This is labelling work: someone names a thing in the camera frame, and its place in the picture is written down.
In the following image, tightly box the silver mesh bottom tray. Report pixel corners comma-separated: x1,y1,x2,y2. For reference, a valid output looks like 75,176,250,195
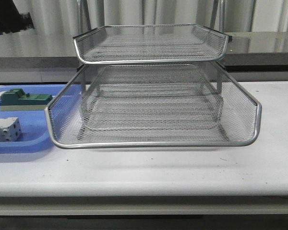
81,95,222,131

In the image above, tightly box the silver mesh tray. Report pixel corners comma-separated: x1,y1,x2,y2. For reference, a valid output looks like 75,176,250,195
45,62,262,149
73,24,230,65
81,95,222,131

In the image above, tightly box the green electrical switch module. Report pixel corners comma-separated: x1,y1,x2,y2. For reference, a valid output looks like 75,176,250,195
0,88,53,111

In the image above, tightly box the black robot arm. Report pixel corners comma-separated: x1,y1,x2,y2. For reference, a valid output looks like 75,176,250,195
0,0,34,35

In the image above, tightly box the silver mesh top tray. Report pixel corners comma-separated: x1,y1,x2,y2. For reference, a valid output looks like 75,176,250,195
73,24,230,65

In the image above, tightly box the white circuit breaker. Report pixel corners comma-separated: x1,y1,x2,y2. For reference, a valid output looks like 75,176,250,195
0,117,22,142

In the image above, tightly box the grey metal rack frame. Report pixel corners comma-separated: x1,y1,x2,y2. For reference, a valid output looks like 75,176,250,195
71,0,233,142

